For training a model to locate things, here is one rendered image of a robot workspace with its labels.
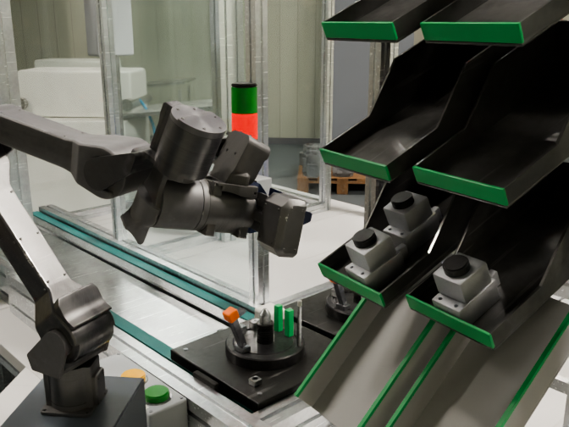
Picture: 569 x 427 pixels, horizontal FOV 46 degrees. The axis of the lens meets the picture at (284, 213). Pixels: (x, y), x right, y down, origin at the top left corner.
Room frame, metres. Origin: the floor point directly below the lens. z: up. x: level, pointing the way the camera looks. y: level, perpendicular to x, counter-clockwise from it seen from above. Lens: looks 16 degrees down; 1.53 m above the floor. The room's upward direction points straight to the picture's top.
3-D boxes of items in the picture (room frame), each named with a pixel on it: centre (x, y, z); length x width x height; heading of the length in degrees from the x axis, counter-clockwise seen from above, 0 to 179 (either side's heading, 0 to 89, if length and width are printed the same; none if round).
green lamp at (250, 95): (1.29, 0.08, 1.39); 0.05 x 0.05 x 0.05
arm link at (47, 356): (0.76, 0.26, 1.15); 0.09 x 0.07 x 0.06; 152
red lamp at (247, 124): (1.29, 0.08, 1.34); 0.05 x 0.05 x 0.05
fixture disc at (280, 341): (1.07, 0.03, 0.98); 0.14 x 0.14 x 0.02
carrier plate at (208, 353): (1.07, 0.03, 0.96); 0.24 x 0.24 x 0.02; 43
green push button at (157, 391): (0.93, 0.20, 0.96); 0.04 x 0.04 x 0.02
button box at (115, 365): (0.98, 0.25, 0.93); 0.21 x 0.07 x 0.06; 43
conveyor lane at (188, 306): (1.30, 0.22, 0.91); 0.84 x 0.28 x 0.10; 43
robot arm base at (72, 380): (0.76, 0.27, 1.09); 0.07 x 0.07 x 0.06; 84
